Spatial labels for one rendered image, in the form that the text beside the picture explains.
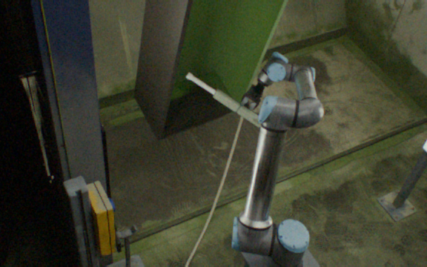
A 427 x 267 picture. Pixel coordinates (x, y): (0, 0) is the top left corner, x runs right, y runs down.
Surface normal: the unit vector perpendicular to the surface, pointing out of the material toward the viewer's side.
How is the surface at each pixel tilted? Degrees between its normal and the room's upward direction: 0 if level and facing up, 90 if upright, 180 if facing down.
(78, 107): 90
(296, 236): 5
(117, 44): 57
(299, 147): 0
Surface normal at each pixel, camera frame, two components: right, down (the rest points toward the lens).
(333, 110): 0.09, -0.67
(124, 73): 0.45, 0.21
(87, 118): 0.48, 0.68
